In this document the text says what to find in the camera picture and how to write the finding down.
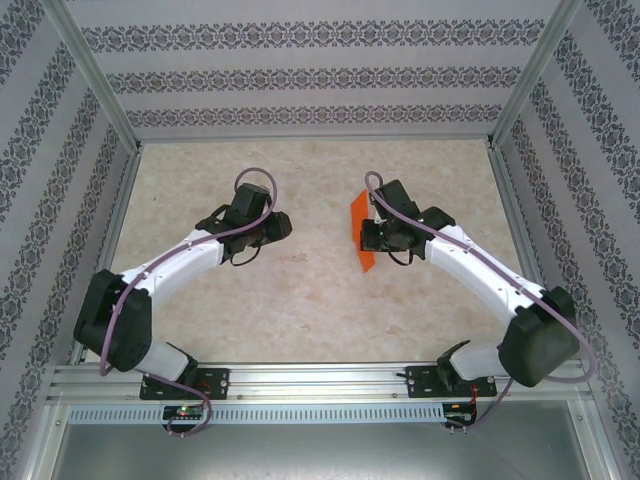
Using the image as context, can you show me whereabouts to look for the orange paper sheet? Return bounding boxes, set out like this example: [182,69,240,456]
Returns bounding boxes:
[348,189,378,275]

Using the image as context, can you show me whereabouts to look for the grey sheet metal panel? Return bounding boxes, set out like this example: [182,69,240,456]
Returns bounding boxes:
[49,422,611,480]

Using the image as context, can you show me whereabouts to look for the aluminium table side rail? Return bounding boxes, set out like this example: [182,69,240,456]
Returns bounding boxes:
[68,144,146,365]
[485,141,570,362]

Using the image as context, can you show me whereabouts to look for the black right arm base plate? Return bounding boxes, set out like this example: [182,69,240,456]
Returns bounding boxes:
[405,364,499,400]

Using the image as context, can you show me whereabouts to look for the aluminium mounting rail beam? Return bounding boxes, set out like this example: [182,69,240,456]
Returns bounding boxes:
[46,360,597,404]

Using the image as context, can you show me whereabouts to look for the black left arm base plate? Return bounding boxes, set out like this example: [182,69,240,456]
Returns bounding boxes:
[139,367,231,402]

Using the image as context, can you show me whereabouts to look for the slotted grey cable duct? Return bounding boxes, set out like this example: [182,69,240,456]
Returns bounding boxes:
[66,403,447,426]

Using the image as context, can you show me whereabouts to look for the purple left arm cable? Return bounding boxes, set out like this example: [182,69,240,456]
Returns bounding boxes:
[98,167,281,437]

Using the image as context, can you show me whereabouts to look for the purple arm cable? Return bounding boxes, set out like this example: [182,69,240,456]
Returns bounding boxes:
[98,167,281,437]
[363,170,599,435]

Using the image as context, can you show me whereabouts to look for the aluminium frame post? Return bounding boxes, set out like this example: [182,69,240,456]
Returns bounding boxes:
[485,0,585,150]
[40,0,144,153]

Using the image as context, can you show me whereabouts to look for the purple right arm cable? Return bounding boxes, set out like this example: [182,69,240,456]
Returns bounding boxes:
[363,170,599,435]

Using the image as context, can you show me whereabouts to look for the aluminium frame leg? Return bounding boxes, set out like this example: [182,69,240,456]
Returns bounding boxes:
[22,402,71,480]
[569,399,621,480]

